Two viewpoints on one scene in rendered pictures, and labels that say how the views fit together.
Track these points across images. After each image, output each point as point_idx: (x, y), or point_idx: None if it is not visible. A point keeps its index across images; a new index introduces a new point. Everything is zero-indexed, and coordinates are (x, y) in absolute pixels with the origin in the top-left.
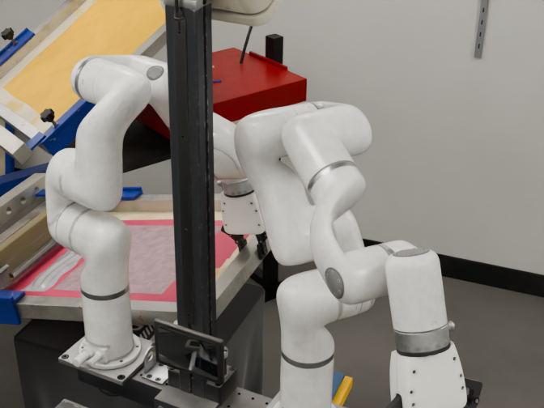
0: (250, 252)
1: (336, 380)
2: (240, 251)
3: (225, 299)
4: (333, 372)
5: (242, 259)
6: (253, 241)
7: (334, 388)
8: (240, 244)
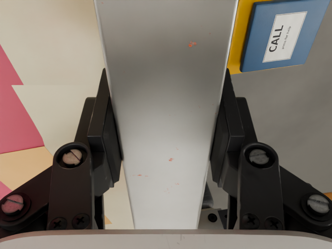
0: (184, 183)
1: (314, 22)
2: (127, 179)
3: None
4: (312, 5)
5: (171, 217)
6: (150, 101)
7: (311, 40)
8: (111, 187)
